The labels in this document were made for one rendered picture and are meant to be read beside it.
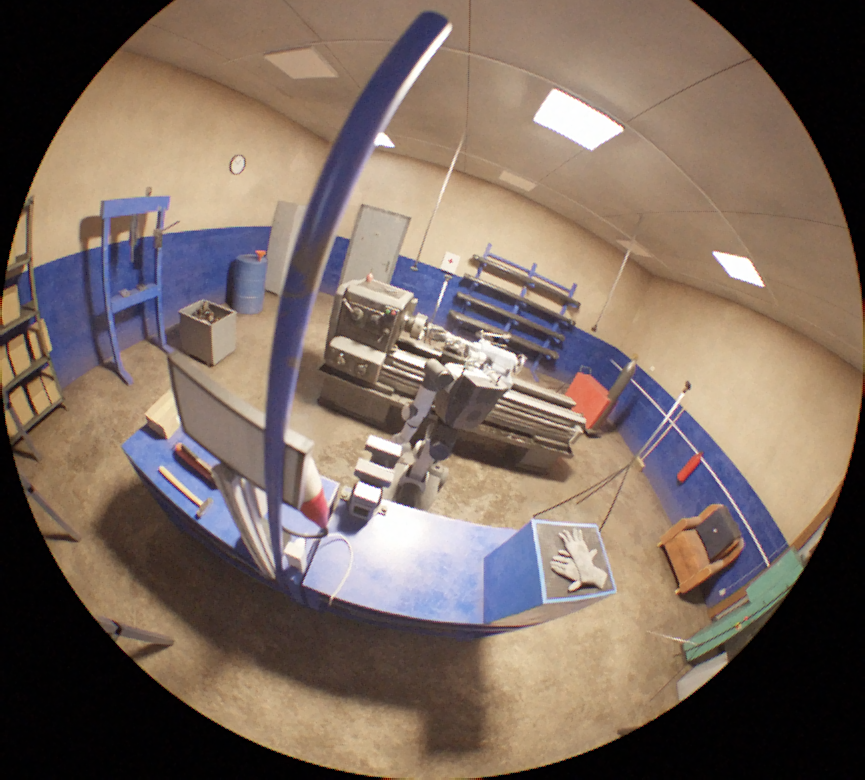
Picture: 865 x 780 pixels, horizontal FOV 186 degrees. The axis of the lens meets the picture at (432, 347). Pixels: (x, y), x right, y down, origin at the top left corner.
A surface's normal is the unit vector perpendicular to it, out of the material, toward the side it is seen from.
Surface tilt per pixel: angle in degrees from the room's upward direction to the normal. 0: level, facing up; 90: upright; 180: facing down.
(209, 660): 0
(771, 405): 90
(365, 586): 0
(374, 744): 0
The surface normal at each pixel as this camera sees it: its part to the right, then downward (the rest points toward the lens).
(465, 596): 0.33, -0.86
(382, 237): -0.10, 0.38
